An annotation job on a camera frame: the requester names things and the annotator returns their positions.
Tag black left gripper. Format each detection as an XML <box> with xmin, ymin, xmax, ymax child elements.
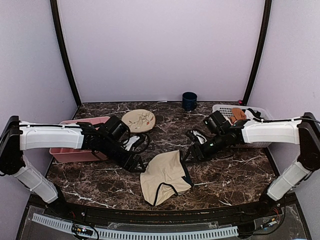
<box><xmin>100</xmin><ymin>137</ymin><xmax>146</xmax><ymax>173</ymax></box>

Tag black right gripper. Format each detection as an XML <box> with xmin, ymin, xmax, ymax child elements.
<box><xmin>182</xmin><ymin>131</ymin><xmax>227</xmax><ymax>164</ymax></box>

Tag cream underwear with navy trim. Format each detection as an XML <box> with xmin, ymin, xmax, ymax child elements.
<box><xmin>140</xmin><ymin>150</ymin><xmax>194</xmax><ymax>207</ymax></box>

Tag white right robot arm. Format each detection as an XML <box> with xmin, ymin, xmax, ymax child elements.
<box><xmin>183</xmin><ymin>110</ymin><xmax>320</xmax><ymax>217</ymax></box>

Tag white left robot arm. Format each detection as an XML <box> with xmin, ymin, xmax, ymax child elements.
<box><xmin>0</xmin><ymin>115</ymin><xmax>145</xmax><ymax>218</ymax></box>

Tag bird pattern ceramic plate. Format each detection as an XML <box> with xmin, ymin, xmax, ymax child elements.
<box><xmin>121</xmin><ymin>109</ymin><xmax>156</xmax><ymax>134</ymax></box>

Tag white plastic laundry basket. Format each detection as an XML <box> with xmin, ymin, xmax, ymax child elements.
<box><xmin>212</xmin><ymin>104</ymin><xmax>274</xmax><ymax>149</ymax></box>

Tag dark blue mug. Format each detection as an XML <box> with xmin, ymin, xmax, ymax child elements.
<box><xmin>182</xmin><ymin>92</ymin><xmax>198</xmax><ymax>112</ymax></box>

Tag brown garment in basket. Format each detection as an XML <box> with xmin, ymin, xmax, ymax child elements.
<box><xmin>229</xmin><ymin>107</ymin><xmax>247</xmax><ymax>125</ymax></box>

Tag white garment in basket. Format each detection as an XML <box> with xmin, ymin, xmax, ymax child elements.
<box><xmin>244</xmin><ymin>108</ymin><xmax>264</xmax><ymax>120</ymax></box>

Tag pink divided organizer box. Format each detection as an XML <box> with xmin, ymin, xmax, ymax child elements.
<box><xmin>49</xmin><ymin>116</ymin><xmax>110</xmax><ymax>163</ymax></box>

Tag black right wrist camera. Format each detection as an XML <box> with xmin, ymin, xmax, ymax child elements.
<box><xmin>203</xmin><ymin>110</ymin><xmax>231</xmax><ymax>135</ymax></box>

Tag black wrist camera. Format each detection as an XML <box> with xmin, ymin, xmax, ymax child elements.
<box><xmin>103</xmin><ymin>115</ymin><xmax>130</xmax><ymax>141</ymax></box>
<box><xmin>203</xmin><ymin>110</ymin><xmax>231</xmax><ymax>135</ymax></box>

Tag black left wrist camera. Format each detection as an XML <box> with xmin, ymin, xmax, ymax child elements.
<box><xmin>103</xmin><ymin>115</ymin><xmax>130</xmax><ymax>141</ymax></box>

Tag grey slotted cable duct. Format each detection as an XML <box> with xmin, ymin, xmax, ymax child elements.
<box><xmin>31</xmin><ymin>213</ymin><xmax>239</xmax><ymax>240</ymax></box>

